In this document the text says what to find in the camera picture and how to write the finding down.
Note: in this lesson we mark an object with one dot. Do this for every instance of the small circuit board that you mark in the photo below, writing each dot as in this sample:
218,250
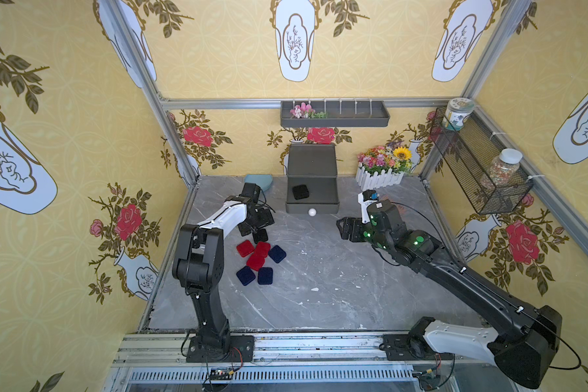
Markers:
221,375

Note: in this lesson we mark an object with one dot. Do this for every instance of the three-drawer storage cabinet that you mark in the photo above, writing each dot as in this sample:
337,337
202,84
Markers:
313,165

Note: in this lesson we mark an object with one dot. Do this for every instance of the red brooch box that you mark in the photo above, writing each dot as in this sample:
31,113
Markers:
245,249
256,261
262,249

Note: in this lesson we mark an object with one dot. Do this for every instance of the red brooch box lower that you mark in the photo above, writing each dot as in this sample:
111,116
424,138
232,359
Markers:
256,261

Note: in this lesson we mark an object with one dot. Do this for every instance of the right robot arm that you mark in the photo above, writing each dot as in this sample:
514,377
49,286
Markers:
521,340

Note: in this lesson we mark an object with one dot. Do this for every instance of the grey wall shelf tray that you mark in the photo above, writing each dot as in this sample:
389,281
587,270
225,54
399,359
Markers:
342,113

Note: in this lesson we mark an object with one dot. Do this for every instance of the jar with patterned lid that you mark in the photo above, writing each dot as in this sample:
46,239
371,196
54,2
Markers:
457,112

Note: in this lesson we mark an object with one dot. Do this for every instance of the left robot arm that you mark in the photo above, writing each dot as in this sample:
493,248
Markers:
199,262

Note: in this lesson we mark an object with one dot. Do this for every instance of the navy brooch box bottom right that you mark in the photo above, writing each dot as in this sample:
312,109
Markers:
265,276

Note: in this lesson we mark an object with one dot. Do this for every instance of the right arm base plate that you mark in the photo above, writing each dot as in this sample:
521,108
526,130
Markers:
403,347

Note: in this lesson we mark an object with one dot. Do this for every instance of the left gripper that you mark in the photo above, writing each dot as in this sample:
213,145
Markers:
257,224

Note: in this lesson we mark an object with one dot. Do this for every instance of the navy brooch box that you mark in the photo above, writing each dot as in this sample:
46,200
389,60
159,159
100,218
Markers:
265,276
246,275
277,254

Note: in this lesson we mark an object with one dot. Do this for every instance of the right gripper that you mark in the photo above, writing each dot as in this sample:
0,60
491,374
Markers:
354,228

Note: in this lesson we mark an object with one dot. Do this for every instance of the red brooch box upper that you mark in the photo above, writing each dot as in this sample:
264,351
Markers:
262,249

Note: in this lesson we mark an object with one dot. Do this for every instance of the blue dustpan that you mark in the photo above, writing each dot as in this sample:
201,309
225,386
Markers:
263,181

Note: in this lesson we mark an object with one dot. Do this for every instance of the black wire basket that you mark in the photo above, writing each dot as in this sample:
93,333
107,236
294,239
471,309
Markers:
467,156

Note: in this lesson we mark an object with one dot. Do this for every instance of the pink flowers on shelf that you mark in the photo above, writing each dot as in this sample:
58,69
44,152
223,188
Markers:
306,111

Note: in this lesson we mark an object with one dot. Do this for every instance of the red brooch box left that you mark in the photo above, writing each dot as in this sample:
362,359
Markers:
245,249

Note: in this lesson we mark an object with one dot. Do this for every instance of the glass jar white lid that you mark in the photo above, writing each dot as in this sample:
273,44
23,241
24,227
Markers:
502,168

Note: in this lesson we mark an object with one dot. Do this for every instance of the flowers in white fence planter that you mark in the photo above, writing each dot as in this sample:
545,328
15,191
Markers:
382,166

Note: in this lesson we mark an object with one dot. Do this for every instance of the navy brooch box bottom left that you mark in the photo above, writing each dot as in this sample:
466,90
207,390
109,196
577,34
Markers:
246,275

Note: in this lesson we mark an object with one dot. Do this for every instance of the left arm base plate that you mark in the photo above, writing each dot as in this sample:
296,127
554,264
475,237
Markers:
238,349

